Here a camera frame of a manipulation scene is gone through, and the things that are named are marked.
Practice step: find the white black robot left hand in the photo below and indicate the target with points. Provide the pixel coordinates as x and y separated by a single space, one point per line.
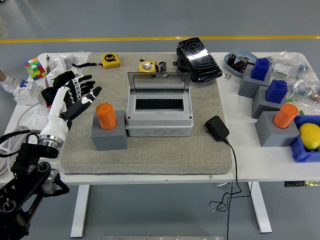
56 120

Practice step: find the orange cylinder battery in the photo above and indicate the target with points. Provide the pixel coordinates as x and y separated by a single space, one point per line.
285 116
106 116

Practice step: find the grey block with round hole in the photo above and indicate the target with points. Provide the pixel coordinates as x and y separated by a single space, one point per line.
110 140

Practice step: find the grey electrical junction box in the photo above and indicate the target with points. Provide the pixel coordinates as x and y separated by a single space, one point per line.
160 127

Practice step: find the tinted transparent box lid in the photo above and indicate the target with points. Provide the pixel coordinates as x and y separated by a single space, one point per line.
160 74

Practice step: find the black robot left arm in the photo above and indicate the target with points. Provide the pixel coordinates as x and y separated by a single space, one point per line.
32 172

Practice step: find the white power strip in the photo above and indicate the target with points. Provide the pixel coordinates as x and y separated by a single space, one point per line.
38 116

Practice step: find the black cloth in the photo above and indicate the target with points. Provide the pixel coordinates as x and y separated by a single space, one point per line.
48 93

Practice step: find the white blue circuit breaker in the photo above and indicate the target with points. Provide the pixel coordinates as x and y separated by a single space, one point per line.
25 91

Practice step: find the white printed packet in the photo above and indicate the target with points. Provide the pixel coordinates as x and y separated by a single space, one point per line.
56 71

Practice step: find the white-edged colourful puzzle cube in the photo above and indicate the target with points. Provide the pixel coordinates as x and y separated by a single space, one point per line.
35 68

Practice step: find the silver black pen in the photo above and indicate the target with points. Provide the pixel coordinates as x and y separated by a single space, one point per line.
47 65

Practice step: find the clear bag of parts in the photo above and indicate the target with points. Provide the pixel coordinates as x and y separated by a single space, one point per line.
285 66
306 88
72 57

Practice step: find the yellow tape measure black label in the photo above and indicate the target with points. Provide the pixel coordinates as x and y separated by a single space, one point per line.
110 60

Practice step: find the white table leg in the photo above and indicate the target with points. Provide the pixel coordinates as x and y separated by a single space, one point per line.
80 212
261 210

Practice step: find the yellow tape measure chrome face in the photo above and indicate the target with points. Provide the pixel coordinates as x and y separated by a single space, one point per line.
147 67

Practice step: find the grey-brown mat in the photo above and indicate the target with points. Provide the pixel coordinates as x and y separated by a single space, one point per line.
162 155

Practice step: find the small black cylinder capacitor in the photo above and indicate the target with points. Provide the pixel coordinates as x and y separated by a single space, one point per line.
162 67

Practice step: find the black glossy plastic tray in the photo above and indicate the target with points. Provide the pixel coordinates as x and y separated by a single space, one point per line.
200 60

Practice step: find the black power adapter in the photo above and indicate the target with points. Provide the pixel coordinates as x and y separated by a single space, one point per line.
217 127

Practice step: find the black capacitor with silver cap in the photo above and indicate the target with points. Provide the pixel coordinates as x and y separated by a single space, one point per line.
231 58

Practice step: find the brown electronic components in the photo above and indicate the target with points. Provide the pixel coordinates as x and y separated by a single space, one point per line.
238 65

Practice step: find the grey block holder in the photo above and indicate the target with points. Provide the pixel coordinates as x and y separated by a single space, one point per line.
270 135
246 85
260 105

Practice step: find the blue-grey shallow bowl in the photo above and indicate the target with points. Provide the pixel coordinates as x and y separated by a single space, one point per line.
246 53

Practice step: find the blue bottle-shaped block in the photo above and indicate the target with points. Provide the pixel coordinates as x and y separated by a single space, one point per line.
276 91
260 70

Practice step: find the green plastic piece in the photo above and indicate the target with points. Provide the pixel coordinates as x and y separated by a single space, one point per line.
289 99
301 112

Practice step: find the blue plastic bin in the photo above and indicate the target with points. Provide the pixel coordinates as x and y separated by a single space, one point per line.
300 150

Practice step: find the black table control panel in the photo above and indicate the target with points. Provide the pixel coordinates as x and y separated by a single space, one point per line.
300 183

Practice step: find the yellow lemon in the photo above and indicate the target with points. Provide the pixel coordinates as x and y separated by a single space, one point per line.
310 136

